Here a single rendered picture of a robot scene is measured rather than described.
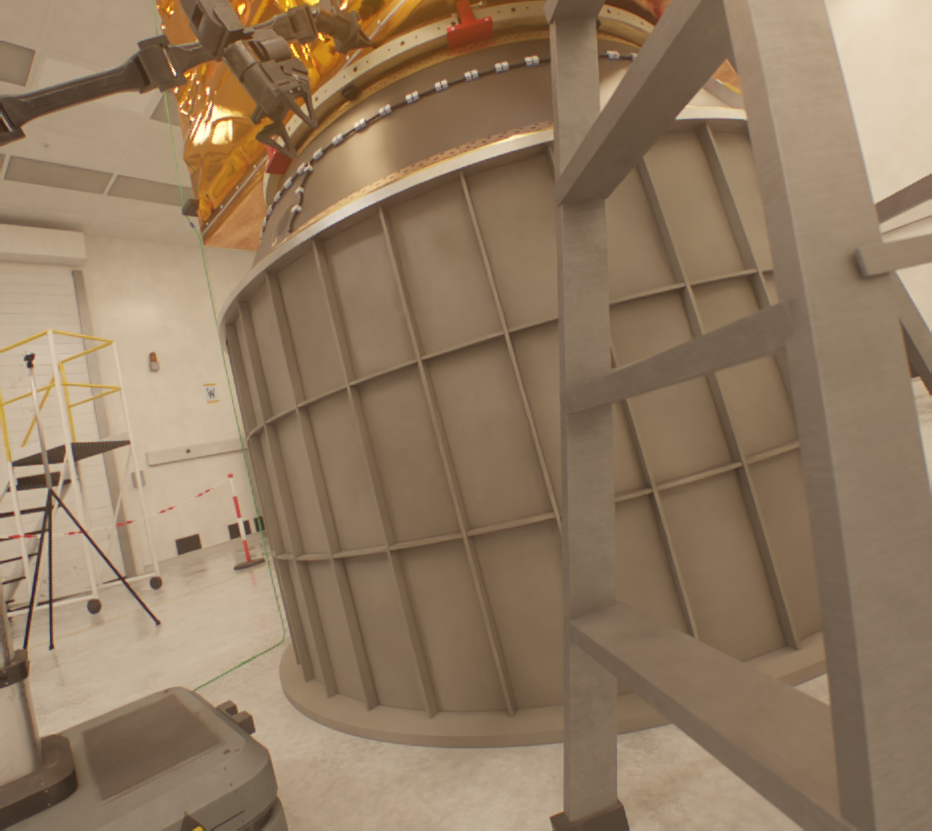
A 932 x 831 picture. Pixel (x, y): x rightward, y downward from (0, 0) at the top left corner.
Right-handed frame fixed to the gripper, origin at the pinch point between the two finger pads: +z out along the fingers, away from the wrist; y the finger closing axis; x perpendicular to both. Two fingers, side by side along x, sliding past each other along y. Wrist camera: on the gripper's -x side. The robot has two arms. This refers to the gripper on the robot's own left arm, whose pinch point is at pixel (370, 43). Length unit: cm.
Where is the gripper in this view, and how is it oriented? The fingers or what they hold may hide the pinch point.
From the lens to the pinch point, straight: 182.7
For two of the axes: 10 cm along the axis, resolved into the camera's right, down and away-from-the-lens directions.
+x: 2.5, 9.6, -1.1
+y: -7.0, 2.6, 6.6
